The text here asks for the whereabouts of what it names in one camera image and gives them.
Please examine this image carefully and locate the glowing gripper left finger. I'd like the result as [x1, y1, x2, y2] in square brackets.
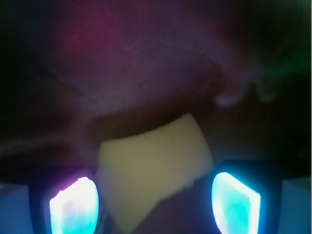
[29, 168, 100, 234]

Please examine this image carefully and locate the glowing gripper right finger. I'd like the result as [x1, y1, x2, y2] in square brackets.
[211, 159, 283, 234]

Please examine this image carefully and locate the yellow green sponge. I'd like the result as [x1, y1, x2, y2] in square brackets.
[97, 114, 214, 234]

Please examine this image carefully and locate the brown paper bag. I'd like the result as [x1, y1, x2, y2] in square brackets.
[0, 0, 312, 186]

